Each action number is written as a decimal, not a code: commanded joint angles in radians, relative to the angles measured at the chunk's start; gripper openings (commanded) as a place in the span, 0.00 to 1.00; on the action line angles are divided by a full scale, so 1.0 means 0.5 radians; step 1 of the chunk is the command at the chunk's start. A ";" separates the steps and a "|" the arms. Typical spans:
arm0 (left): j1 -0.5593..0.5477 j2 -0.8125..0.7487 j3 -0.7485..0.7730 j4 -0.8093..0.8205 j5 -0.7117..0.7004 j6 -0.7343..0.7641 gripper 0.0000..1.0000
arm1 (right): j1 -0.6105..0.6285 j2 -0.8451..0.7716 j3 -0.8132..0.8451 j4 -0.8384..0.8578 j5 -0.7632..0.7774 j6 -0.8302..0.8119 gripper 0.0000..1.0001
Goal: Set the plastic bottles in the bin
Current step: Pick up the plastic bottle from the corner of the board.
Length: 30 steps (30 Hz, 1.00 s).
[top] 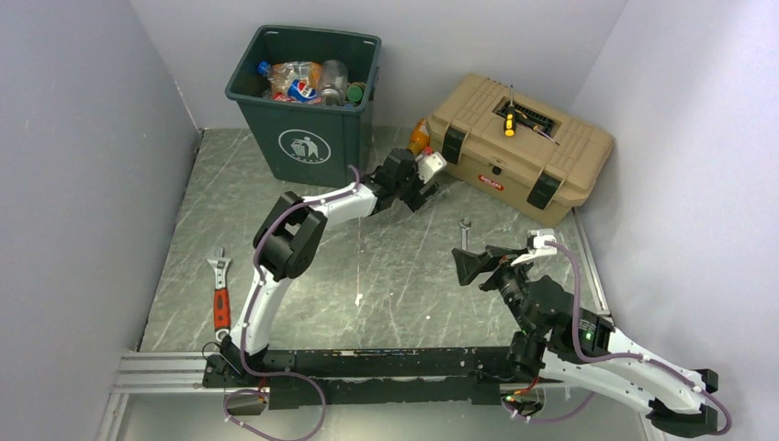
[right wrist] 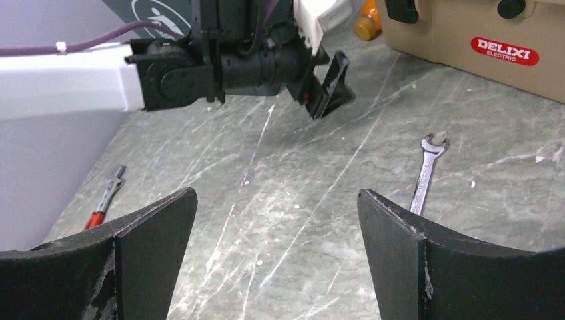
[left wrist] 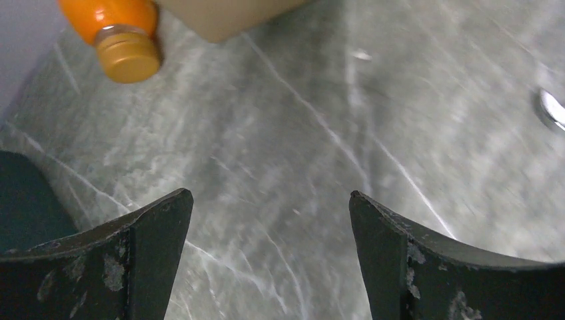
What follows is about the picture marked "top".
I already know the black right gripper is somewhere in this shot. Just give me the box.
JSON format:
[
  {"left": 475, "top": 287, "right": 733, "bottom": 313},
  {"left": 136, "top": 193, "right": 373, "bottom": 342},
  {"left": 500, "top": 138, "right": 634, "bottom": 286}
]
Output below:
[{"left": 451, "top": 243, "right": 536, "bottom": 337}]

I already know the orange bottle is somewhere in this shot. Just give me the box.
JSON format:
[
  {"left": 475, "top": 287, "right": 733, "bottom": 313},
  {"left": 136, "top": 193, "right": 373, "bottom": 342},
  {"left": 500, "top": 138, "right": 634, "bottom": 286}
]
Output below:
[{"left": 407, "top": 118, "right": 430, "bottom": 155}]

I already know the clear bottle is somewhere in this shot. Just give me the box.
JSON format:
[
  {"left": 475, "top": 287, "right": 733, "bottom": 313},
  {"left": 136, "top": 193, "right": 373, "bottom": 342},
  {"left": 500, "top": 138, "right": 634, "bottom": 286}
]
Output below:
[{"left": 318, "top": 60, "right": 348, "bottom": 106}]

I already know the pepsi bottle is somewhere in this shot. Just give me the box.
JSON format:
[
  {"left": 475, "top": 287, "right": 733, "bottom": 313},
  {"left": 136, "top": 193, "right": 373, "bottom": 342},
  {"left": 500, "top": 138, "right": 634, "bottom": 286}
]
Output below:
[{"left": 257, "top": 61, "right": 322, "bottom": 104}]

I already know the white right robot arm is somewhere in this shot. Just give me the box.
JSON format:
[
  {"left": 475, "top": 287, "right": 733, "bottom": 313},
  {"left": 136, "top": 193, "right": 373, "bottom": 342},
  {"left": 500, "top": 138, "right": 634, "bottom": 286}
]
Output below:
[{"left": 451, "top": 240, "right": 733, "bottom": 438}]

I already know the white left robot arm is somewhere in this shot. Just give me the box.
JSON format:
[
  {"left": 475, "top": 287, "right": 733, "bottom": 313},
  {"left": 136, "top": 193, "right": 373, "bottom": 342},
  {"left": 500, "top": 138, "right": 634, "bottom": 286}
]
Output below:
[{"left": 220, "top": 149, "right": 446, "bottom": 386}]

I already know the dark green trash bin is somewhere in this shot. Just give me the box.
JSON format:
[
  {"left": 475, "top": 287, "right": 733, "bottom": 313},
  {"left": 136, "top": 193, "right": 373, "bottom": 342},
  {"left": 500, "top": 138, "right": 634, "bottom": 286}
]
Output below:
[{"left": 225, "top": 25, "right": 382, "bottom": 187}]

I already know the silver open end wrench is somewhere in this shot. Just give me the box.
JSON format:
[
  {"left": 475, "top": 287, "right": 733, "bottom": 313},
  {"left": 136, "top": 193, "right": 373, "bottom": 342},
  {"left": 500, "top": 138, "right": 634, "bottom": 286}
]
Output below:
[{"left": 459, "top": 219, "right": 471, "bottom": 251}]

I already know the tan plastic toolbox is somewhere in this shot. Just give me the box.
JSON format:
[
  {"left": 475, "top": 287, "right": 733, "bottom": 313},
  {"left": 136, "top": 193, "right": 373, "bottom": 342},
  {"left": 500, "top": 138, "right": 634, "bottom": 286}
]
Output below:
[{"left": 427, "top": 73, "right": 615, "bottom": 227}]

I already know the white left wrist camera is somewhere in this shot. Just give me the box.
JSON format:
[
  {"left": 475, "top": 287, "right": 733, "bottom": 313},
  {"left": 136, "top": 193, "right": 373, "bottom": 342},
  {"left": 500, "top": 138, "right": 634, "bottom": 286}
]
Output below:
[{"left": 415, "top": 147, "right": 447, "bottom": 184}]

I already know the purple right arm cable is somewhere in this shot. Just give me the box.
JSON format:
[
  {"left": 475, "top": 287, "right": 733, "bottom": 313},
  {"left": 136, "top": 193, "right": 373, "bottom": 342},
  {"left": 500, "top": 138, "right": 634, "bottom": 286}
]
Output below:
[{"left": 544, "top": 240, "right": 734, "bottom": 437}]

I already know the yellow handled screwdriver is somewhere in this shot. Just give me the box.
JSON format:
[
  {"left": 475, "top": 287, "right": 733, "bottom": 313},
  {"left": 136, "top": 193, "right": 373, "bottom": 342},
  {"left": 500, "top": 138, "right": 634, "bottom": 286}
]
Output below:
[{"left": 503, "top": 85, "right": 516, "bottom": 138}]

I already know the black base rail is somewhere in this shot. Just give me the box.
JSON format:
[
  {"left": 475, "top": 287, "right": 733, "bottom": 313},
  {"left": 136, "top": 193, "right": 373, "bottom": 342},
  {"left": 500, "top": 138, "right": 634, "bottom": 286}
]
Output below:
[{"left": 202, "top": 346, "right": 537, "bottom": 410}]

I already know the red handled adjustable wrench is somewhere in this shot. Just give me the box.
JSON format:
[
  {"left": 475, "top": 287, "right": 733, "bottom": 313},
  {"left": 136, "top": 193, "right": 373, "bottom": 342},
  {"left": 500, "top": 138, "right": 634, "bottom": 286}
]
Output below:
[{"left": 206, "top": 246, "right": 231, "bottom": 343}]

